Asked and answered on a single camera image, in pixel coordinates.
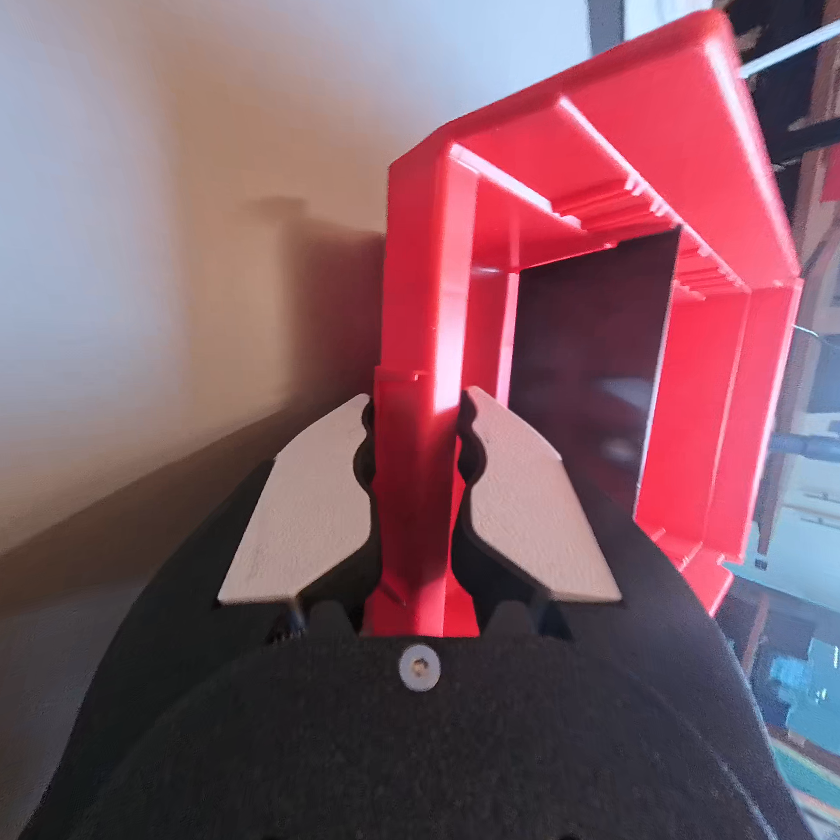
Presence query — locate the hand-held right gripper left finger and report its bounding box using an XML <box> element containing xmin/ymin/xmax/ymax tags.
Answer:
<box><xmin>218</xmin><ymin>392</ymin><xmax>382</xmax><ymax>634</ymax></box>

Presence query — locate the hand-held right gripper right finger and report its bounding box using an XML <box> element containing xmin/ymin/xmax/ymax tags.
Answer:
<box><xmin>451</xmin><ymin>386</ymin><xmax>623</xmax><ymax>634</ymax></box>

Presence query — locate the red plastic bin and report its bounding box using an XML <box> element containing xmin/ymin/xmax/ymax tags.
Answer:
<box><xmin>361</xmin><ymin>10</ymin><xmax>805</xmax><ymax>637</ymax></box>

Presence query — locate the black bin divider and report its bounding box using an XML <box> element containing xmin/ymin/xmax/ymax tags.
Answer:
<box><xmin>508</xmin><ymin>226</ymin><xmax>683</xmax><ymax>490</ymax></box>

